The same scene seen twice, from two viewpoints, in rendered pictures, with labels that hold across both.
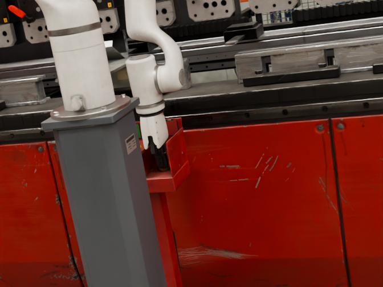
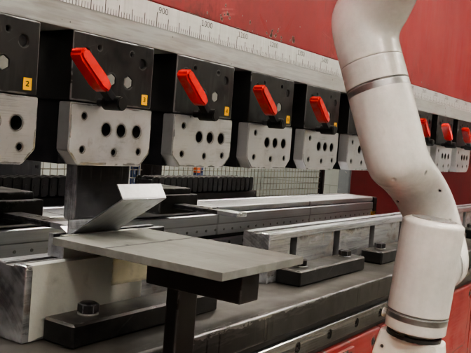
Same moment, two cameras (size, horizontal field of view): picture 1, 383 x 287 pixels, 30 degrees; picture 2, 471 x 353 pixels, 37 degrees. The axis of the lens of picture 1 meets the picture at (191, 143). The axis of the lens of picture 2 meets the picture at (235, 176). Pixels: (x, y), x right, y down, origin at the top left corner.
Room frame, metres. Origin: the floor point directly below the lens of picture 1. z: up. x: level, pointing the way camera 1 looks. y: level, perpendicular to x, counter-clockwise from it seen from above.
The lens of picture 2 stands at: (2.04, 1.09, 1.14)
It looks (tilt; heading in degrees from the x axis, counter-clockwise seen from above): 3 degrees down; 284
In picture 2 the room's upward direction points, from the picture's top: 4 degrees clockwise
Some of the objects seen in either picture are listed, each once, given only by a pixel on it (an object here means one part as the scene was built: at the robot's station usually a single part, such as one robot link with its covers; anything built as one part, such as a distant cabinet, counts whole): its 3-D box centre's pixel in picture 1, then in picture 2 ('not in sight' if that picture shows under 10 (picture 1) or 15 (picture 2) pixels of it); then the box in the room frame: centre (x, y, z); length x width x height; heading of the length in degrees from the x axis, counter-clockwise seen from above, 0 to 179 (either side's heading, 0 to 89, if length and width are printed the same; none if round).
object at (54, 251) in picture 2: not in sight; (110, 239); (2.44, 0.18, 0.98); 0.20 x 0.03 x 0.03; 70
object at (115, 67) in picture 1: (98, 69); (178, 251); (2.31, 0.26, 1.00); 0.26 x 0.18 x 0.01; 160
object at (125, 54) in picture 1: (113, 45); (97, 197); (2.45, 0.21, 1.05); 0.10 x 0.02 x 0.10; 70
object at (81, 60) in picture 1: (83, 70); not in sight; (1.65, 0.22, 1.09); 0.19 x 0.19 x 0.18
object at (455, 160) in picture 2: not in sight; (451, 146); (1.92, -1.27, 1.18); 0.15 x 0.09 x 0.17; 70
